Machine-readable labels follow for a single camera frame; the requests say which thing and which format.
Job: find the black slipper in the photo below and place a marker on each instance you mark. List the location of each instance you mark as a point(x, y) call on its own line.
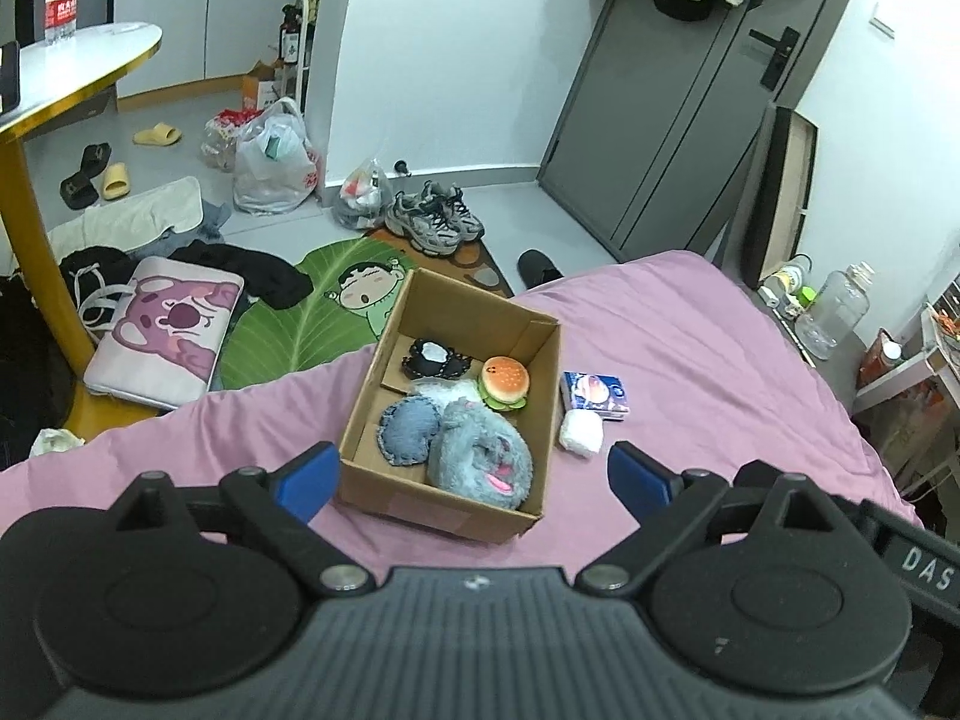
point(77, 190)

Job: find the yellow slipper near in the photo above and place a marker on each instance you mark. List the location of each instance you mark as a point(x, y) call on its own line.
point(116, 183)

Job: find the brown cardboard box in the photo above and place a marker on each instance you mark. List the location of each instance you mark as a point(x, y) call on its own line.
point(478, 325)

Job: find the leaning wooden framed board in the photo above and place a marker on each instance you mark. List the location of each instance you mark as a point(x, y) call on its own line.
point(782, 195)

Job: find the small cardboard box on floor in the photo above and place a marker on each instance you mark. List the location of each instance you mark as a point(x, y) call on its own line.
point(259, 87)

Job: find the clear plastic water jug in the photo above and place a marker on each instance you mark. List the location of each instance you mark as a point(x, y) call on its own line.
point(841, 303)

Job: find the grey sneaker right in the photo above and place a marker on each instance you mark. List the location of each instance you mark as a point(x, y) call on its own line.
point(450, 200)

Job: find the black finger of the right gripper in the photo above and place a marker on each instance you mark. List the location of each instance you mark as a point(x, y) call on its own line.
point(801, 514)

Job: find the dark spray bottle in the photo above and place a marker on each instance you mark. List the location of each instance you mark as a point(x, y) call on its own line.
point(290, 35)

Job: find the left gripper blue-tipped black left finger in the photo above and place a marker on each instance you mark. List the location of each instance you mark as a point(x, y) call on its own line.
point(274, 509)

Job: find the black stitched pouch white centre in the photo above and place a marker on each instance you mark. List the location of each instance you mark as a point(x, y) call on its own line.
point(428, 359)

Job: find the pink bed sheet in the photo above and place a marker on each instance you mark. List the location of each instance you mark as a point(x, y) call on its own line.
point(711, 382)

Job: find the yellow slipper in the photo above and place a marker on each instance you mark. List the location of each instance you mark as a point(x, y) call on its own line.
point(161, 135)
point(116, 183)

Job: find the green-cap baby bottle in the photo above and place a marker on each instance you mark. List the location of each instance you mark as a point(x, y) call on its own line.
point(780, 291)

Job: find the grey sneaker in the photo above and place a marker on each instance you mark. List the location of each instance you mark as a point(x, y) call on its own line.
point(450, 200)
point(423, 224)

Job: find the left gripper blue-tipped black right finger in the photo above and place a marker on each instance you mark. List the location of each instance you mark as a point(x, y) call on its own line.
point(673, 512)

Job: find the blue denim patterned pouch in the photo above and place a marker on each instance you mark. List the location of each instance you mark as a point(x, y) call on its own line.
point(407, 429)

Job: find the blue printed tissue packet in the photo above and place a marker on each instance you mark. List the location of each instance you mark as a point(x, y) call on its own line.
point(604, 395)

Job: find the grey door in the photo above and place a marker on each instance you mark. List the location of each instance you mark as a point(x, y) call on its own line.
point(653, 139)

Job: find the white floor cabinet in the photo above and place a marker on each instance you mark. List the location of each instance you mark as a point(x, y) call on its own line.
point(201, 40)

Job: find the black shoe by bed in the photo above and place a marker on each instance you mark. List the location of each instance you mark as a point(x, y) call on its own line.
point(536, 269)

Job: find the white plastic shopping bag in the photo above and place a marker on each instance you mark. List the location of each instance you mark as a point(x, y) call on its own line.
point(276, 165)

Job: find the hamburger plush toy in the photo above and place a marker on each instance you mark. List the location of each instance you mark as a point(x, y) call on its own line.
point(503, 384)

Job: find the clear bag of trash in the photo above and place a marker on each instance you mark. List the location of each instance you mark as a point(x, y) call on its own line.
point(364, 197)

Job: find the yellow slipper far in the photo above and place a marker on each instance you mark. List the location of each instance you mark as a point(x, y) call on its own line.
point(161, 135)

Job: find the pink bear tote bag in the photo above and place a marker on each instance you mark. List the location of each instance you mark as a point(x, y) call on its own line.
point(159, 336)

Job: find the grey sneaker left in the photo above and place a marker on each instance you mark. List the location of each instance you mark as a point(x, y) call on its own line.
point(423, 224)

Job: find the clear bag white beads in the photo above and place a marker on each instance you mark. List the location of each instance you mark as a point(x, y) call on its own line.
point(443, 391)

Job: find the black door handle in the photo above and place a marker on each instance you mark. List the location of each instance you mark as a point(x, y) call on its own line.
point(782, 49)

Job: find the green leaf cartoon rug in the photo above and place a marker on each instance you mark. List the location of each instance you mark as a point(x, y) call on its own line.
point(355, 283)

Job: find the grey fluffy plush towel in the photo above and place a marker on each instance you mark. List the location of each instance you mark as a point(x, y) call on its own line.
point(479, 455)

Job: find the cream cloth on floor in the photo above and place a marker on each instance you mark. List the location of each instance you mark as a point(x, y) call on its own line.
point(132, 222)

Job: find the black clothes on floor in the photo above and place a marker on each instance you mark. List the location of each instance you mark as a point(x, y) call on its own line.
point(266, 277)

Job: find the brown jar white lid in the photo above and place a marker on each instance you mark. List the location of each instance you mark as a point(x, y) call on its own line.
point(883, 355)

